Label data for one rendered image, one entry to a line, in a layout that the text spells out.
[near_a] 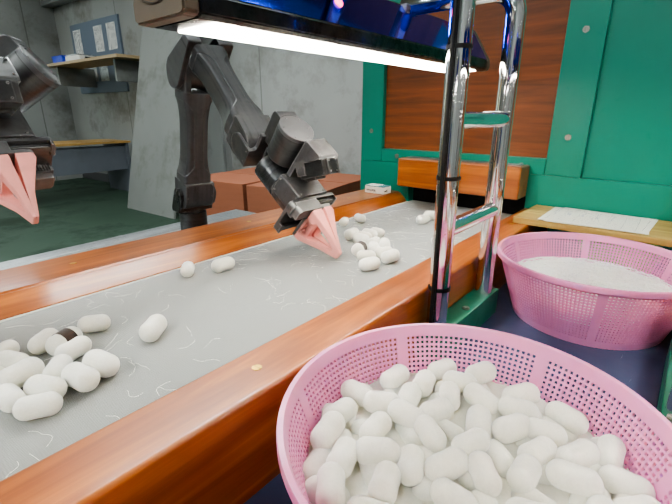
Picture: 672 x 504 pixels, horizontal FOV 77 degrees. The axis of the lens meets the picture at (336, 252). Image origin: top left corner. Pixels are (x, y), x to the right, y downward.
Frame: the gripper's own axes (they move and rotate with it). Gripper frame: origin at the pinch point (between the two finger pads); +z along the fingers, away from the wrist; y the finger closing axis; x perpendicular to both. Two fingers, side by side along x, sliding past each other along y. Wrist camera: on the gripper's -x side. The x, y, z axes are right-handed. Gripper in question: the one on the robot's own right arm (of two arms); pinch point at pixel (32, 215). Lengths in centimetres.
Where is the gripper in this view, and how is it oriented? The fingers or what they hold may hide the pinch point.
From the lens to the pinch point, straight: 60.1
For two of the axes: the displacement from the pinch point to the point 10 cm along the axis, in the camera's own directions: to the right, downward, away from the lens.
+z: 5.9, 7.7, -2.5
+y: 6.4, -2.5, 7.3
